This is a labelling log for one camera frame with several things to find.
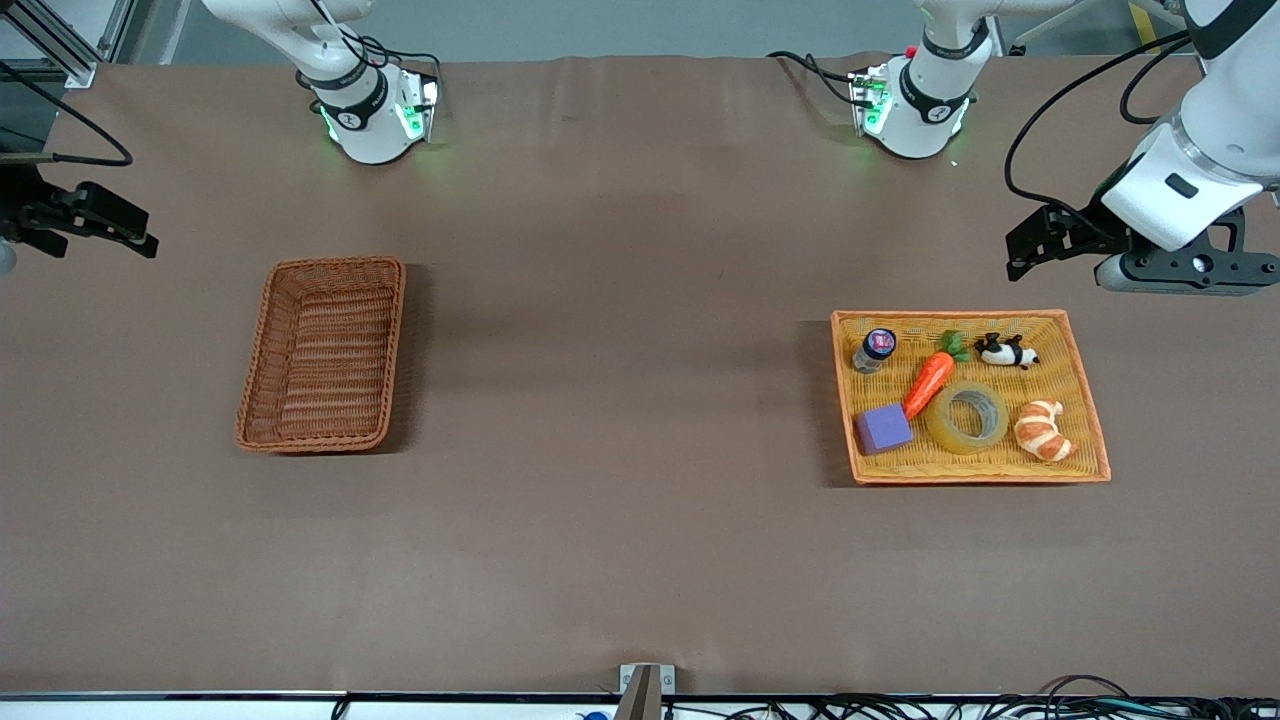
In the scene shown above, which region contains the yellowish tape roll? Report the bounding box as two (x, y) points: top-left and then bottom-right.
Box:
(924, 380), (1010, 456)

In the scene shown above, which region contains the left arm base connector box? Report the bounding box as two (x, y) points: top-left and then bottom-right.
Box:
(850, 62), (893, 138)

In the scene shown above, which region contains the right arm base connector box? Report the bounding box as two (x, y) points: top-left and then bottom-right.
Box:
(395, 68), (441, 143)

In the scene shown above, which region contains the yellow wicker basket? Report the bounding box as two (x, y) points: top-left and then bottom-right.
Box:
(830, 309), (1113, 487)

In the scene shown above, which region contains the brown wicker basket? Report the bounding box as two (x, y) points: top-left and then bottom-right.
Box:
(235, 256), (407, 455)

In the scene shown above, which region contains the black white panda toy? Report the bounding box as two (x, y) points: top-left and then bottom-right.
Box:
(974, 332), (1041, 371)

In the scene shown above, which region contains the orange toy carrot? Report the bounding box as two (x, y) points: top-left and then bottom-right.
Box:
(902, 330), (971, 421)

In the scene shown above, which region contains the toy croissant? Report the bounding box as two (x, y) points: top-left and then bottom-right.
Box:
(1013, 399), (1077, 463)

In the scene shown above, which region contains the small bottle blue cap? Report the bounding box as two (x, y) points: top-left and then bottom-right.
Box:
(852, 328), (898, 375)

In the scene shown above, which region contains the purple cube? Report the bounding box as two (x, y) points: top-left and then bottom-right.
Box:
(855, 403), (914, 456)

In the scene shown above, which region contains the brown table cloth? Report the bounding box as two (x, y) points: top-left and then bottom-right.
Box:
(0, 52), (1280, 698)

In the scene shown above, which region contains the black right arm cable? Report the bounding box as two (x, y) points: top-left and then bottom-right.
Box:
(0, 62), (135, 168)

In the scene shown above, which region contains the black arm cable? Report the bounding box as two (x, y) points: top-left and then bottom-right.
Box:
(1004, 30), (1201, 241)
(0, 62), (135, 168)

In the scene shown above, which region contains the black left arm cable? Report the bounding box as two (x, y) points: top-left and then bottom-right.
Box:
(1004, 30), (1201, 241)

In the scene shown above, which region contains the aluminium frame profile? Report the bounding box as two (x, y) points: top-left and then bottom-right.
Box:
(0, 0), (136, 89)

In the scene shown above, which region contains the black left base cable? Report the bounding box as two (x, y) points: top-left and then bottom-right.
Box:
(768, 50), (863, 106)

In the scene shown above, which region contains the black base cable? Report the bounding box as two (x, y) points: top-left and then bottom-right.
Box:
(768, 50), (863, 106)
(300, 0), (443, 101)

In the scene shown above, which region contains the black right base cable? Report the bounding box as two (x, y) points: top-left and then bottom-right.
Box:
(300, 0), (443, 101)

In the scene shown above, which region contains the black cable bundle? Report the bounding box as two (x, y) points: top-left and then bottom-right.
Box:
(660, 675), (1280, 720)

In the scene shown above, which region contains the metal bracket with post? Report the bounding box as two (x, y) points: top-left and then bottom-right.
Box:
(619, 663), (676, 720)

